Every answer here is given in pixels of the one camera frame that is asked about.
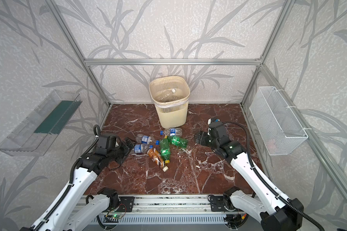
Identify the clear bottle blue label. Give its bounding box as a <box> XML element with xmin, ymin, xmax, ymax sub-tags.
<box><xmin>133</xmin><ymin>143</ymin><xmax>153</xmax><ymax>154</ymax></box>
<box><xmin>136</xmin><ymin>134</ymin><xmax>160</xmax><ymax>145</ymax></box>

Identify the green bottle yellow cap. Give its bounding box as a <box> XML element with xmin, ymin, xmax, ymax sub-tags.
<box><xmin>160</xmin><ymin>137</ymin><xmax>171</xmax><ymax>164</ymax></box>
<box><xmin>168</xmin><ymin>136</ymin><xmax>188</xmax><ymax>148</ymax></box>

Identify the brown Nescafe coffee bottle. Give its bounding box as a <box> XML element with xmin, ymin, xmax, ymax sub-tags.
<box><xmin>147</xmin><ymin>148</ymin><xmax>169</xmax><ymax>172</ymax></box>

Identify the small bottle blue cap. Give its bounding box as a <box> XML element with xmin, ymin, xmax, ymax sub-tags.
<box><xmin>160</xmin><ymin>128</ymin><xmax>183</xmax><ymax>137</ymax></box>

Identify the large clear bottle white cap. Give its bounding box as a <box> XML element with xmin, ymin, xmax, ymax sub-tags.
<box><xmin>157</xmin><ymin>89</ymin><xmax>176</xmax><ymax>103</ymax></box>

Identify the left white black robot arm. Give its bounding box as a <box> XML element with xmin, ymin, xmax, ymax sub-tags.
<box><xmin>21</xmin><ymin>125</ymin><xmax>136</xmax><ymax>231</ymax></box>

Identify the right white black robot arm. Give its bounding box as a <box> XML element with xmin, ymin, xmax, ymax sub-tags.
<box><xmin>195</xmin><ymin>117</ymin><xmax>324</xmax><ymax>231</ymax></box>

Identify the cream ribbed waste bin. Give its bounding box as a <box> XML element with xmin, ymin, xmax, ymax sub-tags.
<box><xmin>149</xmin><ymin>76</ymin><xmax>190</xmax><ymax>129</ymax></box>

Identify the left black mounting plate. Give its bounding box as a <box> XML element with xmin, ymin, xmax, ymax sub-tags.
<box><xmin>112</xmin><ymin>196</ymin><xmax>135</xmax><ymax>213</ymax></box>

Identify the black mounting plate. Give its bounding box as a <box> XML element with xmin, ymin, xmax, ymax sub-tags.
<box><xmin>112</xmin><ymin>196</ymin><xmax>135</xmax><ymax>213</ymax></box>
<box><xmin>207</xmin><ymin>194</ymin><xmax>235</xmax><ymax>212</ymax></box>

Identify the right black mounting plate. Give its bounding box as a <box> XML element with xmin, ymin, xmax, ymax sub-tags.
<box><xmin>207</xmin><ymin>194</ymin><xmax>235</xmax><ymax>212</ymax></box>

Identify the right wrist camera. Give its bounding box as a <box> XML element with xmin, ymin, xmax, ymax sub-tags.
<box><xmin>208</xmin><ymin>117</ymin><xmax>230</xmax><ymax>144</ymax></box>

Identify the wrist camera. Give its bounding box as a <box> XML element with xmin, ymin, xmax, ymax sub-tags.
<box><xmin>94</xmin><ymin>135</ymin><xmax>117</xmax><ymax>157</ymax></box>
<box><xmin>208</xmin><ymin>117</ymin><xmax>230</xmax><ymax>144</ymax></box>

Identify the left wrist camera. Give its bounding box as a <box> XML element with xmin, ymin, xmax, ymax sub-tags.
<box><xmin>94</xmin><ymin>135</ymin><xmax>117</xmax><ymax>157</ymax></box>

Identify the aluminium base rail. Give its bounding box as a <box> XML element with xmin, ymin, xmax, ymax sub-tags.
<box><xmin>72</xmin><ymin>194</ymin><xmax>287</xmax><ymax>224</ymax></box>

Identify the white wire mesh basket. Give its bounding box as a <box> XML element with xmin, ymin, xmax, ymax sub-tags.
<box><xmin>250</xmin><ymin>86</ymin><xmax>308</xmax><ymax>156</ymax></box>

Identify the aluminium frame bar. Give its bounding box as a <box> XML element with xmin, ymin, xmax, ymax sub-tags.
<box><xmin>84</xmin><ymin>59</ymin><xmax>260</xmax><ymax>66</ymax></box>

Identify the clear plastic wall tray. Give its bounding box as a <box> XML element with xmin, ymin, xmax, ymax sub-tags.
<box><xmin>0</xmin><ymin>90</ymin><xmax>82</xmax><ymax>157</ymax></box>

